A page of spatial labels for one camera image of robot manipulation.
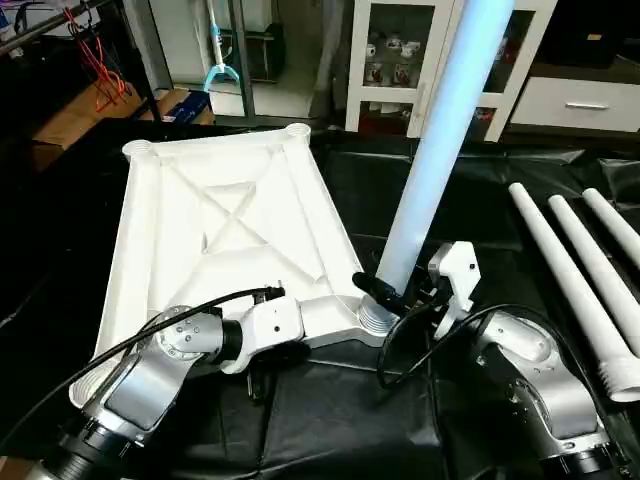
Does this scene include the white plastic table top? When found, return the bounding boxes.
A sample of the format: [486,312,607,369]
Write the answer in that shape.
[68,122,401,407]

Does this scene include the black mat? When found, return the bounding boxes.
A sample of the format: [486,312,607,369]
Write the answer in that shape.
[0,118,640,480]

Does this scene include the white glass-door cabinet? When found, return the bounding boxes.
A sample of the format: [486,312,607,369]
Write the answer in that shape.
[345,0,557,143]

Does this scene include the white drawer unit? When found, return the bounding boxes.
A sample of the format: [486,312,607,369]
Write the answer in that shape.
[508,75,640,134]

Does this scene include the blue box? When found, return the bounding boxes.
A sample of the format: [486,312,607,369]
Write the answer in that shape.
[160,90,217,127]

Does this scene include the dark metal stand pole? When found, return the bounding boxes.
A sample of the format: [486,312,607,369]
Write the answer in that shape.
[226,0,257,123]

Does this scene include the teal and white pole tool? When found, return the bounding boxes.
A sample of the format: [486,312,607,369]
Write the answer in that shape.
[203,0,242,94]

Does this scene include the black thin rod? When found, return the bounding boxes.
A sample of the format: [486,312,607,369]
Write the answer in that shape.
[0,3,106,53]

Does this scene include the red cables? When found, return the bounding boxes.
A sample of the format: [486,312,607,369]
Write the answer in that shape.
[62,8,133,114]

